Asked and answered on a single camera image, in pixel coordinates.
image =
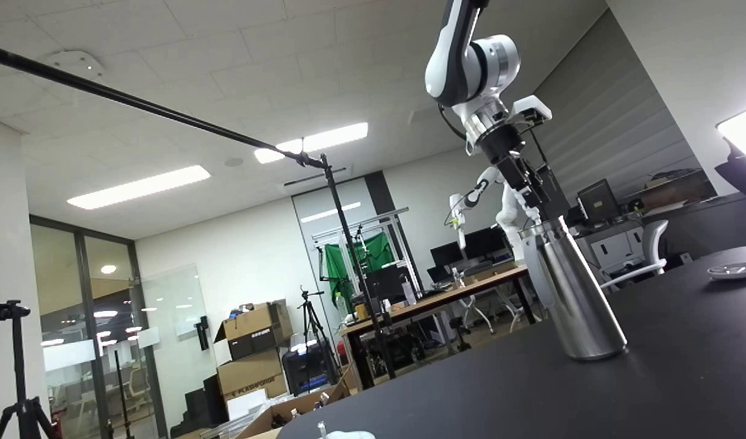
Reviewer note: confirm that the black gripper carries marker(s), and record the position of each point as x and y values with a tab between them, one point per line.
515	163

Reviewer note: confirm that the stainless steel flask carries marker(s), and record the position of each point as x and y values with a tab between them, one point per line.
582	308

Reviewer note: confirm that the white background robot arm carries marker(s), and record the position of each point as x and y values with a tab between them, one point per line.
515	222

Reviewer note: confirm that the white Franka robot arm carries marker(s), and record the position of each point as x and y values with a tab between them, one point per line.
471	70

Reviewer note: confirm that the black monitor by window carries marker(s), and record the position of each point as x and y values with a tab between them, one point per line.
597	202

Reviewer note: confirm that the black desktop monitor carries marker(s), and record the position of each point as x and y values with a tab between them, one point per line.
446	255
486	243

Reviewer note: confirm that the white drawer cabinet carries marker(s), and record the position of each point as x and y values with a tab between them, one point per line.
618	251

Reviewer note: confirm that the grey window blind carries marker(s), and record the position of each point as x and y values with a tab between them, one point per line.
608	113

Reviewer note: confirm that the white office chair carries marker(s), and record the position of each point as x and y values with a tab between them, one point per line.
654	240

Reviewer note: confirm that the wooden table with black legs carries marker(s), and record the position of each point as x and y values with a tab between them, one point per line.
437	296

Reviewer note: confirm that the tilted black monitor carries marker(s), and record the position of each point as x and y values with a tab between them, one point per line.
385	283

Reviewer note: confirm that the black boom stand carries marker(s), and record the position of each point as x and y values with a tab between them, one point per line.
352	253

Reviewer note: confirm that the green cloth backdrop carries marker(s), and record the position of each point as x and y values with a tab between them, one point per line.
336	272

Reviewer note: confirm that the long ceiling light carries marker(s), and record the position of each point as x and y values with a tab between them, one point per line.
136	186
313	142

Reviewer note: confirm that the black background tripod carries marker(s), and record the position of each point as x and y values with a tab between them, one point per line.
314	325

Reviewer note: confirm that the dark storage bin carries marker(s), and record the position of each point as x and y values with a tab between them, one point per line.
310	369

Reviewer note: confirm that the white object on table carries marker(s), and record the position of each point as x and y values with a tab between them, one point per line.
339	432

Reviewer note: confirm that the flat open cardboard box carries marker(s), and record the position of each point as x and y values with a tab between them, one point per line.
287	411

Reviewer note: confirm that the closed cardboard box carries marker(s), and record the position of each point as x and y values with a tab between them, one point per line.
252	374

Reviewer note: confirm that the black boom pole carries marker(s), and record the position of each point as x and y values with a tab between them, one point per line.
145	104

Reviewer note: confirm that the glass office partition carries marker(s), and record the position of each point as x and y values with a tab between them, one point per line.
96	325

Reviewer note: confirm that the white ceiling smoke detector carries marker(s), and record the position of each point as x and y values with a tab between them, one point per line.
74	61

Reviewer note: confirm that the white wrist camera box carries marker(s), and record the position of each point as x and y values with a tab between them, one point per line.
532	110

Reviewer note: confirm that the tall black camera tripod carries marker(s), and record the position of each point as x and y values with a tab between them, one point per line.
19	382

